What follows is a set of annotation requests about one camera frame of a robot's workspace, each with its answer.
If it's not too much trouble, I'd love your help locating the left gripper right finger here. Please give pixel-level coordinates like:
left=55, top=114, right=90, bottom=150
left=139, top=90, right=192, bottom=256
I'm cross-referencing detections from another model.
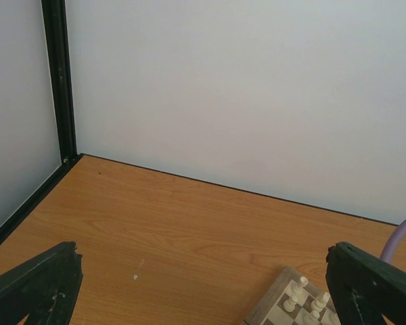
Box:
left=325, top=242, right=406, bottom=324

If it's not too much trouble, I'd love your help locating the white chess piece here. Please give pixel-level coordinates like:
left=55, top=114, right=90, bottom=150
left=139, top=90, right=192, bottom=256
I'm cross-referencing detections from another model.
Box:
left=291, top=276, right=309, bottom=298
left=283, top=295, right=298, bottom=313
left=311, top=292, right=330, bottom=313
left=303, top=310, right=320, bottom=325

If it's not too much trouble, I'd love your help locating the black enclosure frame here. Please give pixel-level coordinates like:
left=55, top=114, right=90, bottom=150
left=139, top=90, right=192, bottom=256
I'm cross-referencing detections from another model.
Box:
left=0, top=0, right=406, bottom=261

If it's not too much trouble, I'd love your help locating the wooden chessboard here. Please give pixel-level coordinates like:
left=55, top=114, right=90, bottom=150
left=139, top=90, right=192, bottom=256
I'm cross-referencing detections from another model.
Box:
left=242, top=267, right=340, bottom=325

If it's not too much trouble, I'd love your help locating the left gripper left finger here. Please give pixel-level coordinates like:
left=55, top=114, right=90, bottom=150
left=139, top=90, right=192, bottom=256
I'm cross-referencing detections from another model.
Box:
left=0, top=242, right=83, bottom=324

